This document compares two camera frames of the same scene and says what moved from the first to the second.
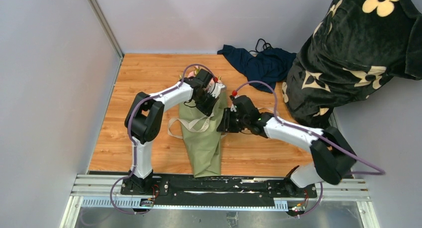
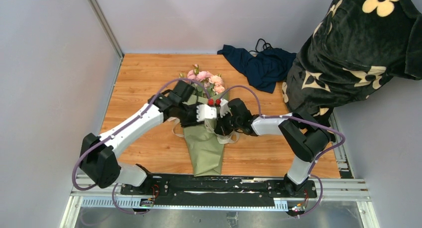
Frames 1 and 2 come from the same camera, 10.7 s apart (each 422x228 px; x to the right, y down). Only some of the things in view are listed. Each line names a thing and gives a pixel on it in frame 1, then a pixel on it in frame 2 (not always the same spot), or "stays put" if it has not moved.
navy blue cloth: x=270 y=65 stays put
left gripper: x=207 y=110 -> x=184 y=123
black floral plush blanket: x=362 y=39 stays put
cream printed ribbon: x=186 y=124 -> x=229 y=139
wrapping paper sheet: x=202 y=141 stays put
